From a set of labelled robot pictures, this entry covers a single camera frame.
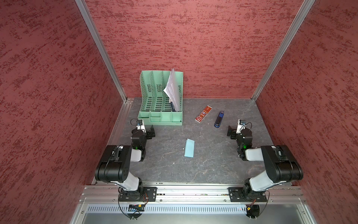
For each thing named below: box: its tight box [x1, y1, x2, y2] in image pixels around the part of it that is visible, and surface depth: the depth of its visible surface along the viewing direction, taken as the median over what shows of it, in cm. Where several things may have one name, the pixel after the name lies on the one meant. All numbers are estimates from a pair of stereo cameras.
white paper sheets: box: [163, 68, 181, 112], surface depth 94 cm
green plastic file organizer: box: [137, 70, 184, 126], surface depth 106 cm
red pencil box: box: [194, 105, 214, 124], surface depth 112 cm
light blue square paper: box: [184, 138, 195, 158], surface depth 94 cm
